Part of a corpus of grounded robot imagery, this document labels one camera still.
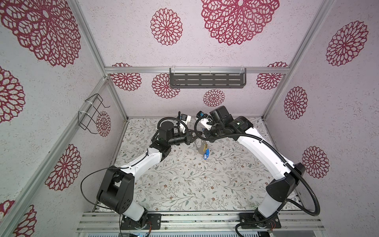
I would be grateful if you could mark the keyring bunch with blue tags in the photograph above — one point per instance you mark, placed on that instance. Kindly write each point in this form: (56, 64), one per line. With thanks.
(203, 149)

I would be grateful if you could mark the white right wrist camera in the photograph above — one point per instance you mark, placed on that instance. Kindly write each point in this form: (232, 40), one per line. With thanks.
(205, 120)

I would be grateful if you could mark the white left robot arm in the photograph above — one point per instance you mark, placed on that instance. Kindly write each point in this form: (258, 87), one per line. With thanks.
(117, 188)

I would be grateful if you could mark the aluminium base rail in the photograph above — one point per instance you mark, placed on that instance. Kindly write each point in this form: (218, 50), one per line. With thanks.
(202, 221)

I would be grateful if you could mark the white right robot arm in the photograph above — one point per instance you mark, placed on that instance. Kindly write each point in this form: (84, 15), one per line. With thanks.
(220, 122)

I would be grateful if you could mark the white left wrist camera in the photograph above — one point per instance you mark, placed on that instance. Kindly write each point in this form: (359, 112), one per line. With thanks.
(185, 119)

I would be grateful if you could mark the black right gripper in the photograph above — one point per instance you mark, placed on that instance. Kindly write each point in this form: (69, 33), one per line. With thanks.
(207, 134)

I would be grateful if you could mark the black wire wall rack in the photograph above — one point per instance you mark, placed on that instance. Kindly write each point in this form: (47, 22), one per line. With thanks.
(87, 117)

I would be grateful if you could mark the grey slotted wall shelf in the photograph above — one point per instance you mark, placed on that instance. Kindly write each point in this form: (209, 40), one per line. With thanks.
(207, 78)

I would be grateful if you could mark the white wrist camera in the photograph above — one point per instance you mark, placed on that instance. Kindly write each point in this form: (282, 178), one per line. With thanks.
(185, 119)
(205, 120)

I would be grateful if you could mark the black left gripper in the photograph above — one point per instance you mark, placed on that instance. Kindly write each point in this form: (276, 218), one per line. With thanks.
(189, 139)

